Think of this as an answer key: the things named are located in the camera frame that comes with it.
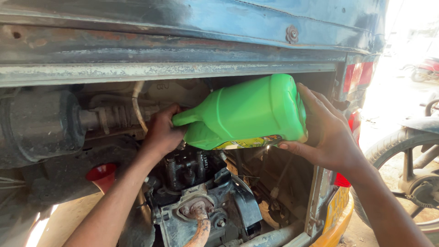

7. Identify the person's left hand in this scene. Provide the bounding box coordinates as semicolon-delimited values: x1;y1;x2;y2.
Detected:
143;103;188;158

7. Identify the person's right hand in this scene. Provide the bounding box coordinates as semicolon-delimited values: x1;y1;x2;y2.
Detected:
278;82;367;174

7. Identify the green plastic oil jug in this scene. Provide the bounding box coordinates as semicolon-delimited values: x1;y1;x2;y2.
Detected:
171;73;308;151

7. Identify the blue vehicle rear body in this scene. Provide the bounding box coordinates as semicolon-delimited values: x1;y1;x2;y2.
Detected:
0;0;390;88

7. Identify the black vehicle engine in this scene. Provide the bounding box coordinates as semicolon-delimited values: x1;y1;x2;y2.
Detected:
144;146;264;247

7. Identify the red plastic funnel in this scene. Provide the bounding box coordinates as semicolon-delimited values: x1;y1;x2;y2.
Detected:
85;163;118;195

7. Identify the rusty exhaust pipe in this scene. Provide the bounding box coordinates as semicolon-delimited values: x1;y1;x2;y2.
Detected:
178;201;215;247

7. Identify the black air filter canister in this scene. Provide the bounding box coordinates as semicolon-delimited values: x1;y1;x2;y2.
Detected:
0;87;86;169

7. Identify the round metal body fastener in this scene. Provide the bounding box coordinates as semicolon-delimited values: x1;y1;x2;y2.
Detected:
286;25;299;44

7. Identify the red tail light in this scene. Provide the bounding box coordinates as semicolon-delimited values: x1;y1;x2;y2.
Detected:
333;62;374;188

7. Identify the yellow rear bumper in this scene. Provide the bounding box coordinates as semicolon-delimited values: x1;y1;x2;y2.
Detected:
309;187;354;247

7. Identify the motorcycle wheel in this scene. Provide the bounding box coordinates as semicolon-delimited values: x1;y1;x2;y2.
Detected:
350;117;439;237

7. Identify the red parked motorcycle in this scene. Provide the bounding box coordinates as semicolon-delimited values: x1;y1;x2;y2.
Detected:
401;56;439;83

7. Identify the beige rubber hose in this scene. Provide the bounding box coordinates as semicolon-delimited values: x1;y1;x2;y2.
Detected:
132;81;149;134

